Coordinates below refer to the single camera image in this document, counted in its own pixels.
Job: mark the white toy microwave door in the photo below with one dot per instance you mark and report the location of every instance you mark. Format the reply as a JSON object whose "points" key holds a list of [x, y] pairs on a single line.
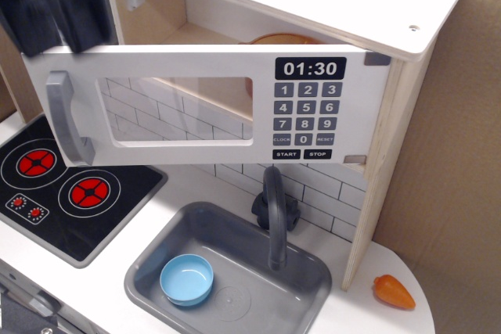
{"points": [[198, 104]]}

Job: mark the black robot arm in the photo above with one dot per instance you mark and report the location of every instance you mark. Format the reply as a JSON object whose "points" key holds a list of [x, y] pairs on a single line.
{"points": [[35, 26]]}

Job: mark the orange bowl inside microwave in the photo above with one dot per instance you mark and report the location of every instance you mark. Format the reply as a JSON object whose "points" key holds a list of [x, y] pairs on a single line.
{"points": [[283, 39]]}

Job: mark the wooden toy microwave cabinet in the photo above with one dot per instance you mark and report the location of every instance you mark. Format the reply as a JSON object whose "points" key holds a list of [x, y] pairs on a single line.
{"points": [[405, 30]]}

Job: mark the dark grey toy faucet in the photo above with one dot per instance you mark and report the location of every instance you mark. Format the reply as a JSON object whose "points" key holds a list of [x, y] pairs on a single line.
{"points": [[275, 214]]}

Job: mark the light blue bowl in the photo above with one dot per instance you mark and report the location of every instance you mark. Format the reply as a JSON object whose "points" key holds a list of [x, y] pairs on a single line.
{"points": [[186, 280]]}

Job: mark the grey toy sink basin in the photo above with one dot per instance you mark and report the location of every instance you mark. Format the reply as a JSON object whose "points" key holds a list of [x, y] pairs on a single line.
{"points": [[247, 296]]}

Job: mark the black toy stovetop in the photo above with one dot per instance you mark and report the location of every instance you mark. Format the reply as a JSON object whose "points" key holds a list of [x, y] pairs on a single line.
{"points": [[73, 212]]}

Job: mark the orange toy carrot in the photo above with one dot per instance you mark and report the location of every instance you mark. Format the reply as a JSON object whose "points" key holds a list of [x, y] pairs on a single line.
{"points": [[390, 290]]}

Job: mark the brown cardboard panel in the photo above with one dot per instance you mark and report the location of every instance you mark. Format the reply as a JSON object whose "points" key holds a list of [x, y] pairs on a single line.
{"points": [[441, 214]]}

